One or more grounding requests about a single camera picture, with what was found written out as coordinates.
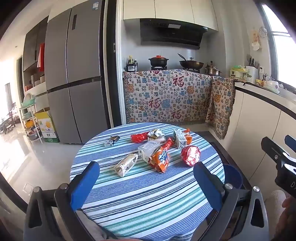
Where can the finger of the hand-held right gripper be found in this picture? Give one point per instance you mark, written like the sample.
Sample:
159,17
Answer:
271,148
290,140

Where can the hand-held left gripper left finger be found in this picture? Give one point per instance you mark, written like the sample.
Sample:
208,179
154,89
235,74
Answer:
84,185

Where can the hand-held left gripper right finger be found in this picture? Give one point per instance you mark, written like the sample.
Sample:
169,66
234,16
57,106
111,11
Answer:
205,185

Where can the blue plastic bin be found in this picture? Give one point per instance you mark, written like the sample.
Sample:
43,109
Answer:
233,178

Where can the red plastic bag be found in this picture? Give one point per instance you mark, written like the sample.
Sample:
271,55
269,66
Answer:
140,138

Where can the person's right hand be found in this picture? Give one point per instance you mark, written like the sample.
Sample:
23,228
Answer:
289,201

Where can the fuzzy brown slipper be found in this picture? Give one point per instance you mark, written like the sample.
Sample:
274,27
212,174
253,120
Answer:
275,199

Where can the cream counter cabinets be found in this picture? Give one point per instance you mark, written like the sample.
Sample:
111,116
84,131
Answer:
254,120

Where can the red foil packet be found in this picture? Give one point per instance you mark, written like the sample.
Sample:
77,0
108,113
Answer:
190,155

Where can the dark hexagon patterned mat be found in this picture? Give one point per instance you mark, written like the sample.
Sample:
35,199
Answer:
245,178

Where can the crumpled paper wrapper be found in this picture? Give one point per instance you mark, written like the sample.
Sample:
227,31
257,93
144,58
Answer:
126,164

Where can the orange torn wrapper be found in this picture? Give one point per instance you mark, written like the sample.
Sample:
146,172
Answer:
189,139

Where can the orange snack bag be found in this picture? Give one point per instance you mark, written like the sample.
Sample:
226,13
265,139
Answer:
161,157

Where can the white milk carton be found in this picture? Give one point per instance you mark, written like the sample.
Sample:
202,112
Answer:
180,139

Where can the white bowls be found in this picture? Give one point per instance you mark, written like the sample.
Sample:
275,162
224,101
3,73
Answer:
271,85

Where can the blue striped tablecloth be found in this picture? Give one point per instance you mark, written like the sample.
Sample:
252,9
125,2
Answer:
143,197

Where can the narrow printed blanket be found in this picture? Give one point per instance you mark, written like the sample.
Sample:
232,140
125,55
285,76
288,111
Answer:
220,106

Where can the white flat carton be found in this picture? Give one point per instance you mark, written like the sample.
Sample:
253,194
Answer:
148,150

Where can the yellow cardboard box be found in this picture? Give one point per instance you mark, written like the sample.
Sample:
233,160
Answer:
47,127

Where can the crumpled white wrapper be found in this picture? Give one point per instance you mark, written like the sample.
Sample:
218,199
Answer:
156,133

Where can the white knife block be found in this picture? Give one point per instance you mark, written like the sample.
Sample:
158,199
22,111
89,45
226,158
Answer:
252,70

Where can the green and yellow packages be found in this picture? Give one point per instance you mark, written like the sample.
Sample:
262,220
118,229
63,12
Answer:
237,73

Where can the white storage rack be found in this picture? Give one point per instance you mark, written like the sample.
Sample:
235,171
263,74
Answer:
30,115

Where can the window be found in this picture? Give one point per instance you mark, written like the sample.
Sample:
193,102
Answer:
284,46

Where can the large printed blanket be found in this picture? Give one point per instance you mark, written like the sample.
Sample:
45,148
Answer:
166,97

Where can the steel pot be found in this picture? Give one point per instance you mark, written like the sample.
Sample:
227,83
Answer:
213,69

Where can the grey refrigerator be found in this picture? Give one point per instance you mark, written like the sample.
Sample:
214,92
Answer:
74,69

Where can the dark wok with lid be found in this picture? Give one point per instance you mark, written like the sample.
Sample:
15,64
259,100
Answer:
190,63

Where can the seasoning bottles rack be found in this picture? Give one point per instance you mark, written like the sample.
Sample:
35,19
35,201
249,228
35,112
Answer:
131,64

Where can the black pot with red lid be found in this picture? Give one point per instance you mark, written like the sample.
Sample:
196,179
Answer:
158,61

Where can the red hanging cloth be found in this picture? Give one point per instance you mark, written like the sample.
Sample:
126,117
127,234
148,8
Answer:
41,58

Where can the black range hood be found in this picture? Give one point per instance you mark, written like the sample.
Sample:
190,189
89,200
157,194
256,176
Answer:
171,32

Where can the cream upper cabinets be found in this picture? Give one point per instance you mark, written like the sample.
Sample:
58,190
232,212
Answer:
171,10

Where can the hanging wall decoration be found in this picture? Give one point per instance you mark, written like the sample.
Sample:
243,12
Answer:
255,39

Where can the dark wall shelf cabinet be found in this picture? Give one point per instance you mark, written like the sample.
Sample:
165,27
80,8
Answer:
34,46

